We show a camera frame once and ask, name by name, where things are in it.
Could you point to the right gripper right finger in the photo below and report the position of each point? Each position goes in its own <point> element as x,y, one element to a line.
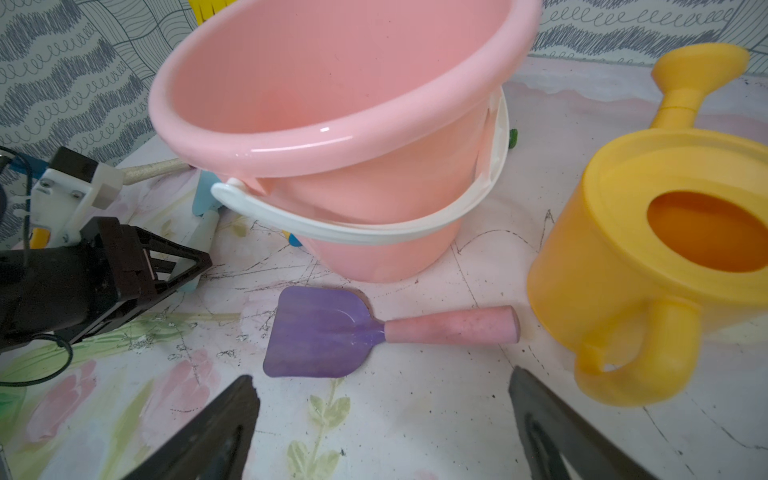
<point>558,442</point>

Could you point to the small green toy tool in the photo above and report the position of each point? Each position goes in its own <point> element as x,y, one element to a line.
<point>513,139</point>

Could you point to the blue rake yellow handle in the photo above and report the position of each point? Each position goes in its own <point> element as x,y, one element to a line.
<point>292,239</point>

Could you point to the floral pink table mat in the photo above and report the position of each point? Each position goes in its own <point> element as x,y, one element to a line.
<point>411,412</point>

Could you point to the yellow toy watering can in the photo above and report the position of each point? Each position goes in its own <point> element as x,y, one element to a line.
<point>663,240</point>

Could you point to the pink plastic bucket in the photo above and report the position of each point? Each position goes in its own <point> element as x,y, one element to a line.
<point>367,129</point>

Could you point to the purple shovel pink handle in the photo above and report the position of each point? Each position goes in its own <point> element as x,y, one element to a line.
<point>327,333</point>

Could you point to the yellow black toolbox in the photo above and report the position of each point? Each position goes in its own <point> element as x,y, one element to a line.
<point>205,9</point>

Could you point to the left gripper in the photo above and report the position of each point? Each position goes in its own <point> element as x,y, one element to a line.
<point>94,287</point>

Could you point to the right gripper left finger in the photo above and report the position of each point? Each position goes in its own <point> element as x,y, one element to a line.
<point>214,445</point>

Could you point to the red shovel wooden handle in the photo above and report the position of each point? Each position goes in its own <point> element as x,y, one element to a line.
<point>136,174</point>

